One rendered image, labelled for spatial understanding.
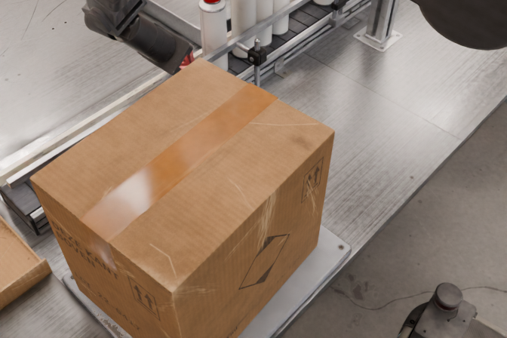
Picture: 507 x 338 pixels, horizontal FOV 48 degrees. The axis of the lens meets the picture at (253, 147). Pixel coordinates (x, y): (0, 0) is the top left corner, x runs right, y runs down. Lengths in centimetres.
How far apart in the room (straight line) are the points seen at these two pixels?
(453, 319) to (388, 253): 47
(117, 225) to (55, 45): 83
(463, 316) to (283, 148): 100
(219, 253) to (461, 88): 81
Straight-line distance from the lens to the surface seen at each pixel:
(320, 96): 122
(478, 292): 200
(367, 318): 186
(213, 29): 110
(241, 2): 114
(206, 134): 72
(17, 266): 101
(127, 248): 63
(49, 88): 130
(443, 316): 159
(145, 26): 98
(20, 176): 95
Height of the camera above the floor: 164
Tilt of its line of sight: 47 degrees down
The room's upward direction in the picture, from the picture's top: straight up
